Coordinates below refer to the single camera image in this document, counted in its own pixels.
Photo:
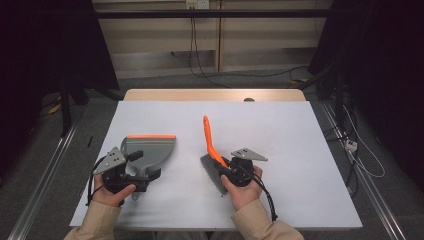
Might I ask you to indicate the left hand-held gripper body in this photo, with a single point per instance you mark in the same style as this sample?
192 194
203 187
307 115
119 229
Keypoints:
111 161

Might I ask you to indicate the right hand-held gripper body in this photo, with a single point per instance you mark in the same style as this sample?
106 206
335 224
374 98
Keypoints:
241 173

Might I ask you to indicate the grey dustpan with orange edge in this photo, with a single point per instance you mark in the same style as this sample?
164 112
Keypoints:
153 150

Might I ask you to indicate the orange brush with grey bristles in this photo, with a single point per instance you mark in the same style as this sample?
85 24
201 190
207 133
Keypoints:
210 136

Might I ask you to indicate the person's right hand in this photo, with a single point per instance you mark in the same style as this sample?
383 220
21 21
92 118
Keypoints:
243 195

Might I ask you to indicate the person's left hand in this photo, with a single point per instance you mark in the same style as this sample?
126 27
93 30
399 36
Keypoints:
110 196

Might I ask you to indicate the white table board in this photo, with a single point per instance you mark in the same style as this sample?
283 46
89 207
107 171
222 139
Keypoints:
283 126

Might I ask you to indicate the black metal stand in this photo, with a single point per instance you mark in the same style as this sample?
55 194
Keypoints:
65 106

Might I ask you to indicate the black curtain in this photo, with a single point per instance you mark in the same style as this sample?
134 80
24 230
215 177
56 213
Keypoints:
383 50
43 43

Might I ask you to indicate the black horizontal bar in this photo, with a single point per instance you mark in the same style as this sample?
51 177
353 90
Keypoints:
200 13

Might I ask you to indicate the aluminium floor rail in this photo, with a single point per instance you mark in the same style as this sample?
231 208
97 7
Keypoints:
373 190
43 186

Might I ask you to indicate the white wall socket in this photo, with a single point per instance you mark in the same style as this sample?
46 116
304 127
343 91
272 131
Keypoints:
197 4

